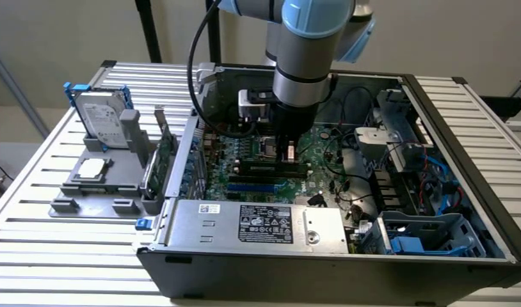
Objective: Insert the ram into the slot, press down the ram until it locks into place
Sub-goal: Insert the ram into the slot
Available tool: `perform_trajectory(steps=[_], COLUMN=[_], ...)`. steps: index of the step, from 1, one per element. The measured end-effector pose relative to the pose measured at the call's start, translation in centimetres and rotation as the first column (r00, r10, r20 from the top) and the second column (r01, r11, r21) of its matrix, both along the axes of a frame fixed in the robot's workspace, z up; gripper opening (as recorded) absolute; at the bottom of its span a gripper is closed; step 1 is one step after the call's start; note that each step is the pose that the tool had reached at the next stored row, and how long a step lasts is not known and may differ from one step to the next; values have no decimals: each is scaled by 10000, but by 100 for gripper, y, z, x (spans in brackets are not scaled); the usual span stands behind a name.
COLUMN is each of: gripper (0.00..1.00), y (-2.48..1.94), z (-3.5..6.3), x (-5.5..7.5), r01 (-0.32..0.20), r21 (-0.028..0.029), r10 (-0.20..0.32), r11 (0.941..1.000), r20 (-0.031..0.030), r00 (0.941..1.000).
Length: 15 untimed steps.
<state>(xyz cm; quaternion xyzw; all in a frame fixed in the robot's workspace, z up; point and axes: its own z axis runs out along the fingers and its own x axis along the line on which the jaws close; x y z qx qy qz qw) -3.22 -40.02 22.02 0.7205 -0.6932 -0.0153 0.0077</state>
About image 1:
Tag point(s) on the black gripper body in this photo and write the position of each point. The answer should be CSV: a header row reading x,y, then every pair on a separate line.
x,y
294,119

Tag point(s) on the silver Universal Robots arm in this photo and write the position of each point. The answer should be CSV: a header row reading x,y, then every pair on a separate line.
x,y
300,41

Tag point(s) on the black RAM slot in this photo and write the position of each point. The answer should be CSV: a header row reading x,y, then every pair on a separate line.
x,y
272,167

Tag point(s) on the blue expansion slot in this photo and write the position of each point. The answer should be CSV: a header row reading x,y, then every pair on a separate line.
x,y
255,188

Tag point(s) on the CPU socket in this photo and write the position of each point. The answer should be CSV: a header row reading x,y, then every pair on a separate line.
x,y
266,144

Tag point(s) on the green motherboard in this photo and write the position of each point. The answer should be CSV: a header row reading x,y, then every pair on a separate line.
x,y
276,169

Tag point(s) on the black open PC case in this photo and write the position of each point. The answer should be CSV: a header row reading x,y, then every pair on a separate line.
x,y
328,192

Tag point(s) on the silver drive cage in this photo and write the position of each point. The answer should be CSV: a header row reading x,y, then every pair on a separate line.
x,y
397,128

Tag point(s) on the silver power supply unit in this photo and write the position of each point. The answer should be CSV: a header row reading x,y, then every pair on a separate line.
x,y
254,225

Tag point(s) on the green graphics card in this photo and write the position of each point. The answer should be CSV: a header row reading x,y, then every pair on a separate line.
x,y
159,160

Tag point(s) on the blue case latch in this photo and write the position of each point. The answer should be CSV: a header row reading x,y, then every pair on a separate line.
x,y
141,223

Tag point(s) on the blue disk bay clip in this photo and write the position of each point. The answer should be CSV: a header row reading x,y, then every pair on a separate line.
x,y
407,245

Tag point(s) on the grey disk bay cage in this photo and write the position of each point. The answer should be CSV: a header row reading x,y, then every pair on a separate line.
x,y
426,231

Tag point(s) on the grey parts rack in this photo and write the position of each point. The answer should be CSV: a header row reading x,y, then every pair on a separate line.
x,y
108,179

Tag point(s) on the silver hard disk drive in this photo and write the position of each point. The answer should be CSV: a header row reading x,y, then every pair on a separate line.
x,y
103,124

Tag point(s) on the silver CPU chip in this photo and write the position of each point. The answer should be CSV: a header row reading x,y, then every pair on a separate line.
x,y
91,167

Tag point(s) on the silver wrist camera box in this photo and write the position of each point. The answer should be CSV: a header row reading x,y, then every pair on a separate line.
x,y
252,106

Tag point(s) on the blue disk carrier bracket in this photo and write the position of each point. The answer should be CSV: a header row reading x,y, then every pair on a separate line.
x,y
125,96

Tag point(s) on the black frame post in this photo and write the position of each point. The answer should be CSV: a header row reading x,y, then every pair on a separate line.
x,y
148,30

